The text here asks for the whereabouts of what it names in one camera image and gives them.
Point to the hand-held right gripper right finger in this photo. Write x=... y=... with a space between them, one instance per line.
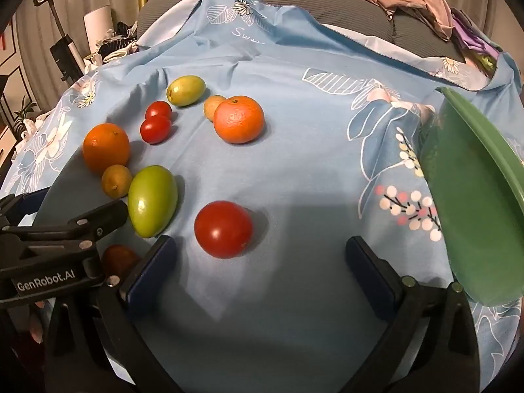
x=369 y=273

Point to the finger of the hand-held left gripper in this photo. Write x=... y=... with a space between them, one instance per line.
x=24 y=204
x=98 y=217

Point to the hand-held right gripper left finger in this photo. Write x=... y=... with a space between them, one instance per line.
x=150 y=271

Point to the small orange tangerine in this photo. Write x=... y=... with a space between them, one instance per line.
x=106 y=148

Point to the large red tomato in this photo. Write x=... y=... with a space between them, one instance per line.
x=223 y=229

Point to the green plastic bowl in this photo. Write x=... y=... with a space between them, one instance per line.
x=470 y=204

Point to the red cherry tomato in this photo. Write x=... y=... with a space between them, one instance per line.
x=158 y=109
x=155 y=129

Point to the large orange tangerine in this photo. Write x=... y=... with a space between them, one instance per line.
x=238 y=119

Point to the dark red fruit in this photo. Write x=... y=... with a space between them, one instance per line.
x=118 y=260

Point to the brown longan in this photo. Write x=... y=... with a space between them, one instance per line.
x=116 y=181

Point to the potted plant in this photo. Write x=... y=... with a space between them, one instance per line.
x=22 y=111

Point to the blue floral bed sheet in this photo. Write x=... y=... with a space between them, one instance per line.
x=294 y=172

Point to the upright vacuum cleaner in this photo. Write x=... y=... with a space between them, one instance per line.
x=63 y=53

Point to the pale tan longan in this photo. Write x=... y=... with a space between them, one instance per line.
x=211 y=107

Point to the pile of clutter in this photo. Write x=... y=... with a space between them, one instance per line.
x=116 y=43

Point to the white lamp shade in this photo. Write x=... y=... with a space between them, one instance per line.
x=98 y=24

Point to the green cloth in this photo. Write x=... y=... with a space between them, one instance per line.
x=487 y=62

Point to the purple cloth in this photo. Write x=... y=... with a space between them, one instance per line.
x=475 y=39

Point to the grey sofa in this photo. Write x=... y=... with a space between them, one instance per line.
x=352 y=12

